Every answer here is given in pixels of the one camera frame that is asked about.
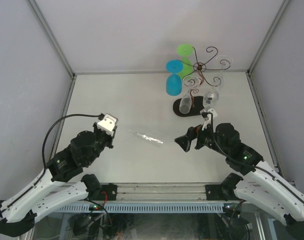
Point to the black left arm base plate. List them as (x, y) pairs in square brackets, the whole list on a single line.
[(107, 192)]

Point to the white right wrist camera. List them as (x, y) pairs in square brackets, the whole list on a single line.
[(208, 114)]

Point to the green plastic wine glass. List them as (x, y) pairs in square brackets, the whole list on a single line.
[(185, 50)]

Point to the clear flute glass front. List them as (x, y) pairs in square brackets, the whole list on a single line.
[(192, 83)]

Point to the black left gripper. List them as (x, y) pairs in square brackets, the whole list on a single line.
[(110, 137)]

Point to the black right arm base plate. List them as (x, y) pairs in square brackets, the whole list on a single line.
[(214, 192)]

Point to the metal wine glass rack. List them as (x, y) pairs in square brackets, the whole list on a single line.
[(203, 80)]

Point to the blue plastic wine glass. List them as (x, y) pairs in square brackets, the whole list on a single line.
[(174, 82)]

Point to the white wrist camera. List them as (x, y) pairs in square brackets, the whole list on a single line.
[(107, 123), (208, 114)]

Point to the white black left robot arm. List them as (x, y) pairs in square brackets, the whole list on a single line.
[(37, 200)]

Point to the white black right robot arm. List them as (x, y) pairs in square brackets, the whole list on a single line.
[(253, 179)]

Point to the clear wine glass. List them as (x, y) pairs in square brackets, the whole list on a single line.
[(212, 93)]

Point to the blue slotted cable duct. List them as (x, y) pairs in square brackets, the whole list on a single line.
[(143, 208)]

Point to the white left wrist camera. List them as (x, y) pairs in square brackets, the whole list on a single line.
[(107, 123)]

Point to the aluminium mounting rail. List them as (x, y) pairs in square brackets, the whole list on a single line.
[(161, 192)]

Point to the clear tall champagne flute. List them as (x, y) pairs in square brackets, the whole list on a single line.
[(224, 62)]

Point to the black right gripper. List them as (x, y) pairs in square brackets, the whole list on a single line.
[(185, 141)]

